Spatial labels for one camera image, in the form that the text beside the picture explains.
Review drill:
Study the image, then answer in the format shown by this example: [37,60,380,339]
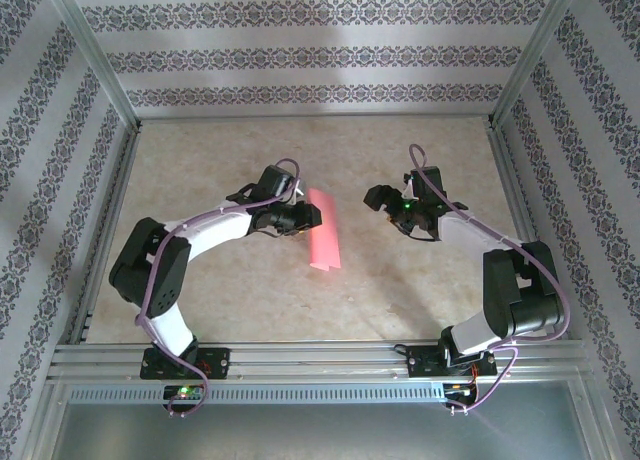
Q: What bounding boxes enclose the pink paper sheet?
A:
[305,187,347,273]

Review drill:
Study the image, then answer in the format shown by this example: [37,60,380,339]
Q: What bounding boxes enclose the circuit board green light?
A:
[162,383,205,407]

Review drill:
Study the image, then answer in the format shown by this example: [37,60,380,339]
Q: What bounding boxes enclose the grey metal panel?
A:
[49,403,591,460]

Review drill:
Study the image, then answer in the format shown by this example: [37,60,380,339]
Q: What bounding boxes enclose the thin black left gripper cable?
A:
[251,225,296,240]

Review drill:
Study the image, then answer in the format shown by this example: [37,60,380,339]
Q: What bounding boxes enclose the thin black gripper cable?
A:
[251,225,296,240]
[397,224,444,245]

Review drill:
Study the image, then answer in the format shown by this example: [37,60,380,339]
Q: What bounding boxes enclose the thin black right gripper cable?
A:
[397,224,444,245]

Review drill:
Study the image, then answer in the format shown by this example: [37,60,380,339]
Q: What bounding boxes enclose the aluminium table edge rail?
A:
[487,124,570,340]
[67,124,144,345]

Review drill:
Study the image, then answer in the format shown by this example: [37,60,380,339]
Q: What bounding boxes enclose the thin aluminium wall strip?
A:
[137,112,494,126]

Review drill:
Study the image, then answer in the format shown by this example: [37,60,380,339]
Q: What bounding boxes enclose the wide aluminium mounting rail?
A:
[47,342,591,384]

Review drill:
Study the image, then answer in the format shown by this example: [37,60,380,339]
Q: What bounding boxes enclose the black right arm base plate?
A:
[407,344,499,380]

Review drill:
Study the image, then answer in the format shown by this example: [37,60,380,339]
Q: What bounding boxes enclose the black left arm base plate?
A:
[140,347,232,381]

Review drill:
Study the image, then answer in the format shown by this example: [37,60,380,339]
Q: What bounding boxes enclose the slotted grey cable duct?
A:
[67,383,446,405]

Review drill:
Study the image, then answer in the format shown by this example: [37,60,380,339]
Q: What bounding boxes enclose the circuit board orange wires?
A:
[443,381,480,407]

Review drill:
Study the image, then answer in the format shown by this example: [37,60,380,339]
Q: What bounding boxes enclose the aluminium frame post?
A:
[487,0,584,129]
[42,0,142,131]

